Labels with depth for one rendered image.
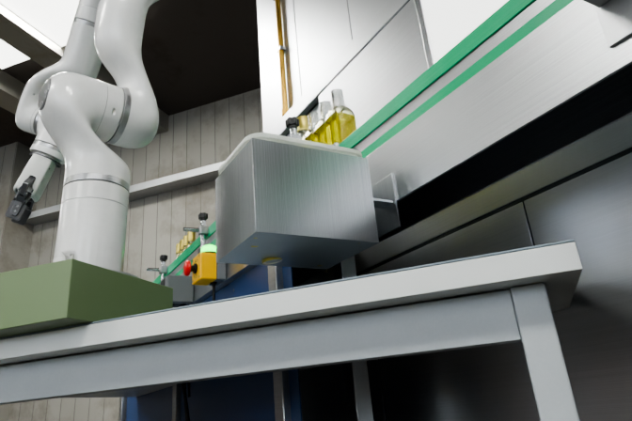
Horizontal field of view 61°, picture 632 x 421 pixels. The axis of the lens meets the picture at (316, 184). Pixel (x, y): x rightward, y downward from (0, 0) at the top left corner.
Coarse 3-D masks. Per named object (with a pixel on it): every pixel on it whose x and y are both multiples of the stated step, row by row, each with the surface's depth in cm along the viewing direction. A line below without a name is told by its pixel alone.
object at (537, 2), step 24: (528, 0) 76; (552, 0) 73; (480, 24) 84; (504, 24) 80; (528, 24) 76; (456, 48) 88; (480, 48) 84; (504, 48) 79; (432, 72) 93; (456, 72) 88; (408, 96) 98; (432, 96) 92; (384, 120) 104; (408, 120) 97; (360, 144) 111
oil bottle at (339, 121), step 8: (328, 112) 127; (336, 112) 124; (344, 112) 125; (352, 112) 127; (328, 120) 126; (336, 120) 124; (344, 120) 124; (352, 120) 125; (328, 128) 126; (336, 128) 123; (344, 128) 123; (352, 128) 124; (328, 136) 125; (336, 136) 122; (344, 136) 122; (328, 144) 125
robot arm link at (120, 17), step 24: (120, 0) 113; (144, 0) 117; (96, 24) 113; (120, 24) 112; (144, 24) 118; (96, 48) 113; (120, 48) 111; (120, 72) 113; (144, 72) 113; (144, 96) 111; (120, 120) 107; (144, 120) 110; (120, 144) 111; (144, 144) 114
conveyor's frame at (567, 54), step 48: (576, 0) 67; (528, 48) 73; (576, 48) 66; (624, 48) 61; (480, 96) 80; (528, 96) 72; (576, 96) 79; (624, 96) 72; (384, 144) 100; (432, 144) 88; (480, 144) 78; (528, 144) 85; (432, 192) 104; (384, 240) 116
